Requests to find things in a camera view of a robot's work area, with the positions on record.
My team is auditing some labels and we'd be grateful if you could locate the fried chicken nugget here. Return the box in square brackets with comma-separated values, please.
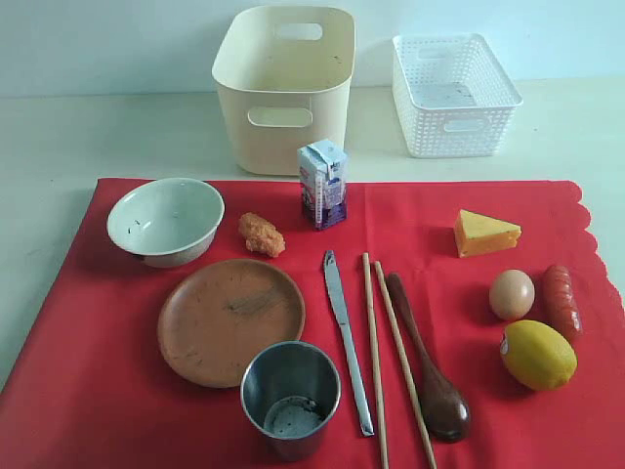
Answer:
[238, 212, 285, 258]

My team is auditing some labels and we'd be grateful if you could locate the small milk carton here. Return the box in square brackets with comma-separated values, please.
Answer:
[298, 140, 348, 231]

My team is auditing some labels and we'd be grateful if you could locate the orange cheese wedge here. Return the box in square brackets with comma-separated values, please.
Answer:
[453, 209, 521, 258]

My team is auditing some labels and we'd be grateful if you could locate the brown egg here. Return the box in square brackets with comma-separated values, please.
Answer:
[489, 270, 535, 320]

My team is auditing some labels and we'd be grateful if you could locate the yellow lemon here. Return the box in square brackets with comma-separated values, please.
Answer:
[499, 320, 577, 391]

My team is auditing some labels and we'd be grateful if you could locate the red sausage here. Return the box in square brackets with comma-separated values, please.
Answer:
[542, 265, 582, 342]

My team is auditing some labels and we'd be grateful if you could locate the left wooden chopstick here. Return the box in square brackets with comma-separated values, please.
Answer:
[362, 252, 390, 469]

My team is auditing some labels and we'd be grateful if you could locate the wooden chopstick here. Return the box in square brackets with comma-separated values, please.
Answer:
[362, 252, 390, 469]
[374, 261, 438, 469]

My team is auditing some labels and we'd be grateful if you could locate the brown round plate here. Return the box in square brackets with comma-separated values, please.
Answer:
[157, 259, 306, 388]

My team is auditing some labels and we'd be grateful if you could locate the pale green bowl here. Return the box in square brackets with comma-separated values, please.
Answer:
[106, 178, 225, 269]

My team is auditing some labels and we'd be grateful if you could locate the stainless steel cup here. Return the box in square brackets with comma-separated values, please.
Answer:
[240, 341, 342, 461]

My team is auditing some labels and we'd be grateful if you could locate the red tablecloth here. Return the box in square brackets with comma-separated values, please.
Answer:
[1, 179, 624, 468]

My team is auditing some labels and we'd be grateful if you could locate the cream plastic bin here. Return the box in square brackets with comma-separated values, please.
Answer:
[212, 6, 355, 176]

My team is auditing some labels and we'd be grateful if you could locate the right wooden chopstick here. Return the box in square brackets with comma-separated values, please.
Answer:
[374, 261, 438, 469]

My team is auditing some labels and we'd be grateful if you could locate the silver table knife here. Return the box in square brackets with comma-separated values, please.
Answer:
[323, 250, 375, 437]

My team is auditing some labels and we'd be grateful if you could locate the white perforated plastic basket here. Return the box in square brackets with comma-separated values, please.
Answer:
[392, 33, 522, 158]

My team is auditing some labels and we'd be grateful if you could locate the dark wooden spoon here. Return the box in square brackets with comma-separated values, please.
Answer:
[386, 273, 472, 443]

